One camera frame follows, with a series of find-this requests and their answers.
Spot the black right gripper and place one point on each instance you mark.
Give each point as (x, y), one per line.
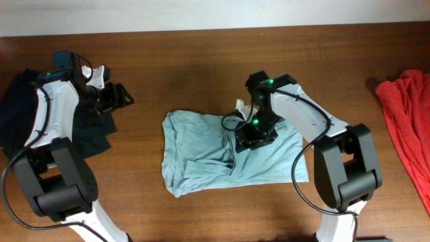
(243, 133)

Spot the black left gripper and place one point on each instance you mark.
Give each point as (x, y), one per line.
(115, 93)

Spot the dark navy garment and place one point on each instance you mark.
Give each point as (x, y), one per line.
(18, 112)

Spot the light blue t-shirt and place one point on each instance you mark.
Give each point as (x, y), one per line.
(200, 155)

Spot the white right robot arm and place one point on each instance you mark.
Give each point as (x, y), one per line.
(346, 167)

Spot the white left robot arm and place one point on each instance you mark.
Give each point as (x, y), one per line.
(51, 122)

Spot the red garment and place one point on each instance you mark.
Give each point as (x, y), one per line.
(405, 104)

